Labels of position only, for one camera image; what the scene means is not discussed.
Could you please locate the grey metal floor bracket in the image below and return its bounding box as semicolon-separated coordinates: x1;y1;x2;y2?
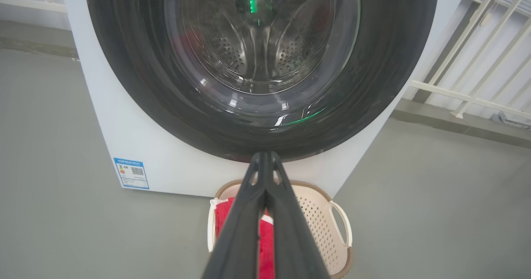
491;112;531;127

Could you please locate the black round glass washer door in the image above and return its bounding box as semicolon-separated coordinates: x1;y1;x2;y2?
84;0;439;163

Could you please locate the white front-load washing machine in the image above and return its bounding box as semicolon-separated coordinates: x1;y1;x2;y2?
60;0;473;198

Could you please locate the stainless steel washer drum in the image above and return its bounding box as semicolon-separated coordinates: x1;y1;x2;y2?
166;0;359;95

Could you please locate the red and white garment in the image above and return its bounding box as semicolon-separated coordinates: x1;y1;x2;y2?
214;197;275;279

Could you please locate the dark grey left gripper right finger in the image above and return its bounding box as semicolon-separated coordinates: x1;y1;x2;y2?
266;151;330;279

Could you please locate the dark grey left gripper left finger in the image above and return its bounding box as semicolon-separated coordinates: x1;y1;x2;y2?
201;152;266;279

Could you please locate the blue energy label sticker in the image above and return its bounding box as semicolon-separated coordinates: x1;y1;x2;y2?
113;158;150;190

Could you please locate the cream perforated laundry basket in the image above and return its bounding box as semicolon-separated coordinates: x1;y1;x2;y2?
207;179;354;279

